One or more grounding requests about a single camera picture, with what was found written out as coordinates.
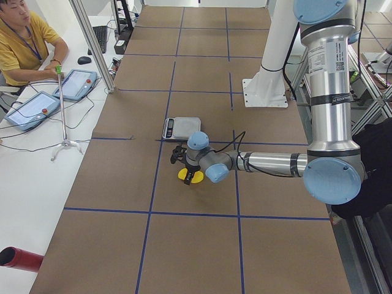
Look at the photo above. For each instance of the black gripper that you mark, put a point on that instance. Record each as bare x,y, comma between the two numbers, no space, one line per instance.
192,168

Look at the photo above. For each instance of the yellow mango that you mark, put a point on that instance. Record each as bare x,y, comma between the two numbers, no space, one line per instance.
197,177

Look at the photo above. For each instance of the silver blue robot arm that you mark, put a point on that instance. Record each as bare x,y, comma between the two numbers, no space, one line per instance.
331,168

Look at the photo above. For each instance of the silver digital kitchen scale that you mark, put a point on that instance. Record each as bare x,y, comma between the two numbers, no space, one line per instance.
180,128

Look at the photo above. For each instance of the far blue teach pendant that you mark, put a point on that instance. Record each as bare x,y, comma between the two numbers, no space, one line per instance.
77,84

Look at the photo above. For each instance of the blue teach pendant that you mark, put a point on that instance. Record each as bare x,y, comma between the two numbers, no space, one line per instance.
77,84
33,112

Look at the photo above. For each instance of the black computer box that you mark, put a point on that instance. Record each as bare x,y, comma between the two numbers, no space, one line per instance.
120,47

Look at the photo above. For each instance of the black computer mouse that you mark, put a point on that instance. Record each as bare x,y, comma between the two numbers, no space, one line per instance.
82,60

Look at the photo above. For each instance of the near blue teach pendant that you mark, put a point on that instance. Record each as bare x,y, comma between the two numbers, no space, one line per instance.
33,112

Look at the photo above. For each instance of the black keyboard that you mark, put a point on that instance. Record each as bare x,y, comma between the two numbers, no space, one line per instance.
101,35

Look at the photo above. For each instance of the red cylinder tube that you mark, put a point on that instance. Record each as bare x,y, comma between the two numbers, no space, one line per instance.
16,258

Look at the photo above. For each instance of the black cloth cover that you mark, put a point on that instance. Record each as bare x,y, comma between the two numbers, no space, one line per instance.
375,193

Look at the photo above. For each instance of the person in yellow shirt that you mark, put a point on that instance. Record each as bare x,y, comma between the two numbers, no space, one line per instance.
31,50

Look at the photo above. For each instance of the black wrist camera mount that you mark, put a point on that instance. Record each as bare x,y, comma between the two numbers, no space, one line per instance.
178,155

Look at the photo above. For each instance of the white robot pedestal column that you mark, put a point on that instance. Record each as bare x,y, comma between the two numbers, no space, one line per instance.
266,88

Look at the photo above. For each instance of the aluminium frame post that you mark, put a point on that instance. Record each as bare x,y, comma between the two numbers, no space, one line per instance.
92,43

